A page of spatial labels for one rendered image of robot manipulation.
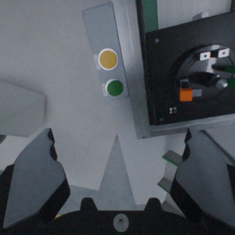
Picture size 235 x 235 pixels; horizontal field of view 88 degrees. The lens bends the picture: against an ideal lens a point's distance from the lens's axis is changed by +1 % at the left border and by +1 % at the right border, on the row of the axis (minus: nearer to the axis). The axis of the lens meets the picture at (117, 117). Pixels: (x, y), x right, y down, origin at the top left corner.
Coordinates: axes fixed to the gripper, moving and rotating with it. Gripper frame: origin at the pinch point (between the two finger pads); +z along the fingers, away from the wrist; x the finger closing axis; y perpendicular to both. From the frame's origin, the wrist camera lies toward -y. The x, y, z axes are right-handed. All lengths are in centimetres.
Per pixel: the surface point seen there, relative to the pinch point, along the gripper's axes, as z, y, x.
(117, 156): 118, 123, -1
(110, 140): 32.0, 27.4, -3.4
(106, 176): 119, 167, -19
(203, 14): 20.4, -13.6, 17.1
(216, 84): 12.9, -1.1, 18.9
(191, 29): 20.1, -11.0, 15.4
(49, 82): 32.8, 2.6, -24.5
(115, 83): 20.6, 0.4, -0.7
